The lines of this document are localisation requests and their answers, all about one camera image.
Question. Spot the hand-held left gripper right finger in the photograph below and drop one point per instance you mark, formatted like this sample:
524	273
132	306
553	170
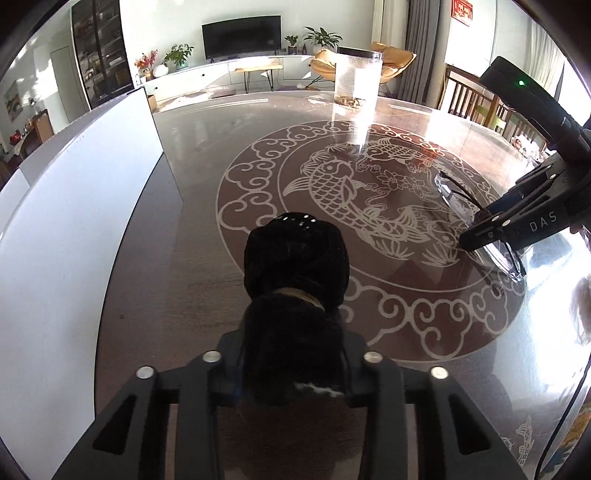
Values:
358	374

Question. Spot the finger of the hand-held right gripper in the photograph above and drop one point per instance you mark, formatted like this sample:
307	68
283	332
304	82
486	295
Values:
489	233
531	189

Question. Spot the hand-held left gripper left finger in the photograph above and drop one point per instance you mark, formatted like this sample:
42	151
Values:
226	369

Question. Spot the brown framed glasses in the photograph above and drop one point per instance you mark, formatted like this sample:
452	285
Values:
503	265

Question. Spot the black fleece glove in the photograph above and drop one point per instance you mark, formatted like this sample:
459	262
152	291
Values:
295	267

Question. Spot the brown patterned glass desktop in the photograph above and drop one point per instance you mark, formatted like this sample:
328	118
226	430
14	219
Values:
194	258

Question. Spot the wooden chair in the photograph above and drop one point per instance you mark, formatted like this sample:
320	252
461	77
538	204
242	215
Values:
517	122
466	97

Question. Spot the grey curtain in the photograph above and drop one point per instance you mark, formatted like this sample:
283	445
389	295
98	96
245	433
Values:
415	41

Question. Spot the orange lounge chair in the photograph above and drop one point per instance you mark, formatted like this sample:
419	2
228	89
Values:
323	64
397	60

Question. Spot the white board panel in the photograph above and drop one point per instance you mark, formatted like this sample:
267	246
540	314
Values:
69	230

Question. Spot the teal patterned cloth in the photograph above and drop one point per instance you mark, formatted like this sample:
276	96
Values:
568	447

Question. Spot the large leafy potted plant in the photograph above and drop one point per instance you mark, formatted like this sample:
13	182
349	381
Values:
323	37

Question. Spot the small potted plant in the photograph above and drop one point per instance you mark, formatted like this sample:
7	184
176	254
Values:
292	44

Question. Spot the cardboard box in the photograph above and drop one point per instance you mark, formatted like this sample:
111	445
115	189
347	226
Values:
151	102

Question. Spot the wooden side table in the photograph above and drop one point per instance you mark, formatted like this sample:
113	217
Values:
256	69

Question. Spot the white television cabinet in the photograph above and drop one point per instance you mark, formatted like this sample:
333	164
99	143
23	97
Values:
203	76

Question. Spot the white round vase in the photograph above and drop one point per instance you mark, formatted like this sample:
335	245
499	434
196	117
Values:
160	70

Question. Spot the black television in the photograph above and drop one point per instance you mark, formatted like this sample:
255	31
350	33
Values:
242	37

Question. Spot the red flower plant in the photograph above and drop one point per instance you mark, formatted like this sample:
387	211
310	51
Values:
145	64

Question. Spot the green potted plant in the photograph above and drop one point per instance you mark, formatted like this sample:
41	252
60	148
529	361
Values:
179	55

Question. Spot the dark glass cabinet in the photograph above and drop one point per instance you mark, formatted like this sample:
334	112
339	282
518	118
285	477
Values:
99	50

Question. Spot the red wall hanging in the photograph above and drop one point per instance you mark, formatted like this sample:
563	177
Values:
462	9

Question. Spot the framed wall picture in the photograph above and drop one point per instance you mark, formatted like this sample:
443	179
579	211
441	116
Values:
13	99

